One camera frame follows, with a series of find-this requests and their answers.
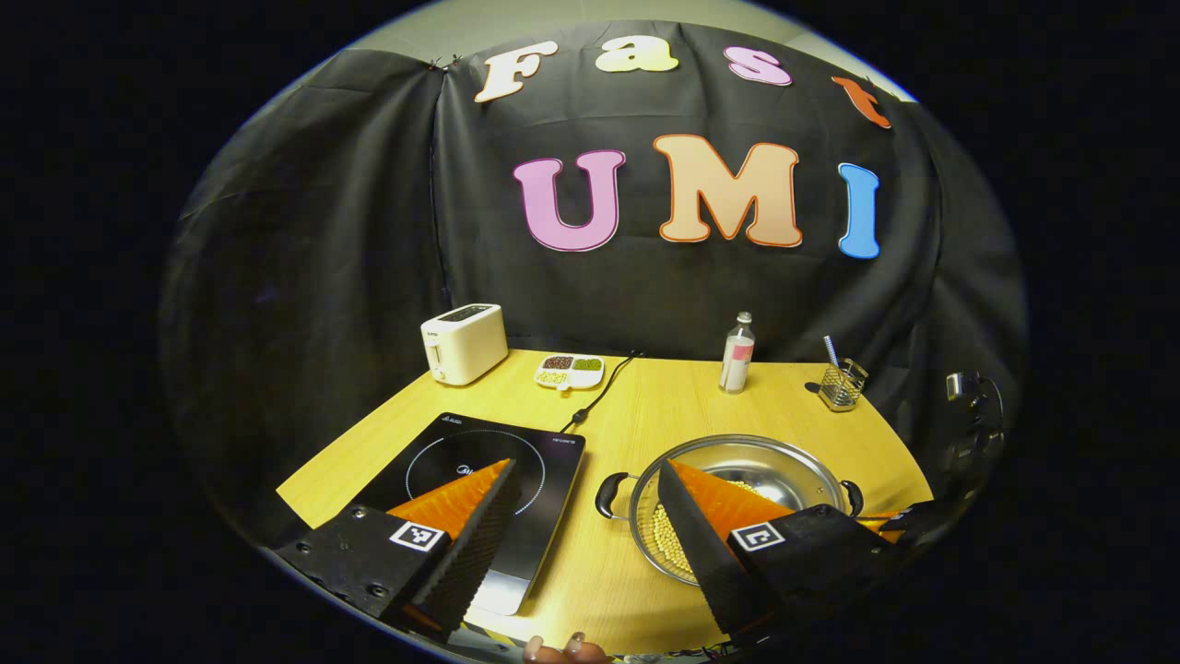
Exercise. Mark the stainless steel pot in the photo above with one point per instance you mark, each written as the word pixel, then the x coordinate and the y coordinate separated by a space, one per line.
pixel 756 466

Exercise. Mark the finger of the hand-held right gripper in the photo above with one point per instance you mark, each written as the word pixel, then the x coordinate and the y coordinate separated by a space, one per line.
pixel 922 516

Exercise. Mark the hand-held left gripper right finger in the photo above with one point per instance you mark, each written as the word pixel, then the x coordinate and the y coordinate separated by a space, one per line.
pixel 701 553

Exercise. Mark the pile of yellow beans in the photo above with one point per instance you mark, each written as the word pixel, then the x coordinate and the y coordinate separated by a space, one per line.
pixel 668 539

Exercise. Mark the striped straw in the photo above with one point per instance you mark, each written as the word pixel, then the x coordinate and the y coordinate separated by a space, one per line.
pixel 831 350

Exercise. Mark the clear bottle pink label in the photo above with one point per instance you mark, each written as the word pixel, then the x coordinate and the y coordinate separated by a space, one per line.
pixel 737 360

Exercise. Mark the white toaster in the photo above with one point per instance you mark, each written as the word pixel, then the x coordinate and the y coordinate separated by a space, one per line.
pixel 466 346

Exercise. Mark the white divided bean dish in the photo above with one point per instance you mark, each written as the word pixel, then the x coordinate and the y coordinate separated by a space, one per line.
pixel 570 372

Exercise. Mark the black induction cooktop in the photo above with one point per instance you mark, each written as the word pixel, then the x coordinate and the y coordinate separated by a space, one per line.
pixel 553 480

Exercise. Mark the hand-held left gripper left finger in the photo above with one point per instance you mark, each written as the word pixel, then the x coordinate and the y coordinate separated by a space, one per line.
pixel 479 544

